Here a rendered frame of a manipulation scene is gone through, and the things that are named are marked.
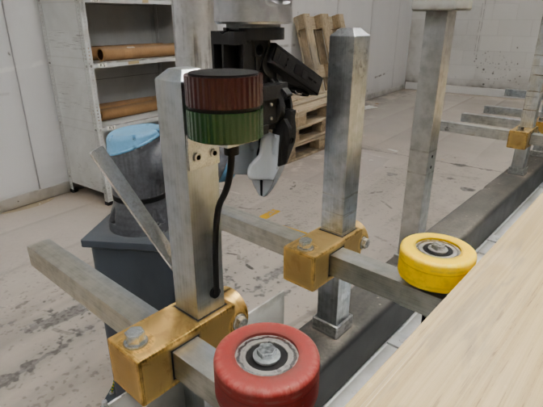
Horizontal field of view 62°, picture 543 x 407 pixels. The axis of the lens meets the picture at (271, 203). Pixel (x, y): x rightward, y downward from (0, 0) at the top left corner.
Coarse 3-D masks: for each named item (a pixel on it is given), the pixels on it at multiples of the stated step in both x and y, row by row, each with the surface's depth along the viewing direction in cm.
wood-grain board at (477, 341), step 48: (528, 240) 53; (480, 288) 43; (528, 288) 43; (432, 336) 37; (480, 336) 37; (528, 336) 37; (384, 384) 32; (432, 384) 32; (480, 384) 32; (528, 384) 32
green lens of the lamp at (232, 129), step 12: (192, 120) 34; (204, 120) 33; (216, 120) 33; (228, 120) 33; (240, 120) 33; (252, 120) 34; (192, 132) 34; (204, 132) 33; (216, 132) 33; (228, 132) 33; (240, 132) 33; (252, 132) 34; (216, 144) 33; (228, 144) 33
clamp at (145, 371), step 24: (168, 312) 45; (216, 312) 45; (240, 312) 47; (120, 336) 41; (168, 336) 41; (192, 336) 42; (216, 336) 45; (120, 360) 40; (144, 360) 39; (168, 360) 41; (120, 384) 42; (144, 384) 39; (168, 384) 42
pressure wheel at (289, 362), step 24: (240, 336) 36; (264, 336) 36; (288, 336) 36; (216, 360) 33; (240, 360) 34; (264, 360) 33; (288, 360) 34; (312, 360) 33; (216, 384) 33; (240, 384) 31; (264, 384) 31; (288, 384) 31; (312, 384) 32
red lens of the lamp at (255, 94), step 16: (192, 80) 32; (208, 80) 32; (224, 80) 32; (240, 80) 32; (256, 80) 33; (192, 96) 33; (208, 96) 32; (224, 96) 32; (240, 96) 32; (256, 96) 33
